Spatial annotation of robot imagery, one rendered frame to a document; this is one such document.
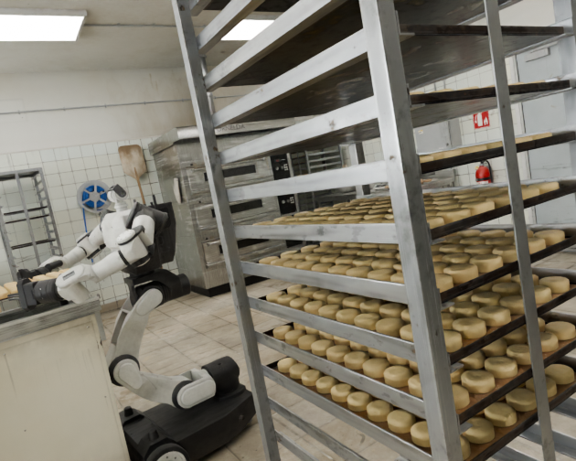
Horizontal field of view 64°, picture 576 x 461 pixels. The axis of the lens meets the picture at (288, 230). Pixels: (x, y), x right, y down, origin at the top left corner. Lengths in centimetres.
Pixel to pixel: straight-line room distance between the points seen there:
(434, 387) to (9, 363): 171
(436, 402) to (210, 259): 497
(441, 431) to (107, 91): 612
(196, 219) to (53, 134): 202
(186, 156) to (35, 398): 385
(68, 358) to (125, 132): 462
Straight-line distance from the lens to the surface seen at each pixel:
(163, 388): 243
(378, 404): 95
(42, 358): 211
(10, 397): 213
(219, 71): 108
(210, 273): 559
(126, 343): 231
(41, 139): 627
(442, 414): 70
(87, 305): 212
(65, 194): 621
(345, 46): 71
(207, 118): 113
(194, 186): 548
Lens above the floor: 125
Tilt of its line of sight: 7 degrees down
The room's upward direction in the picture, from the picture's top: 11 degrees counter-clockwise
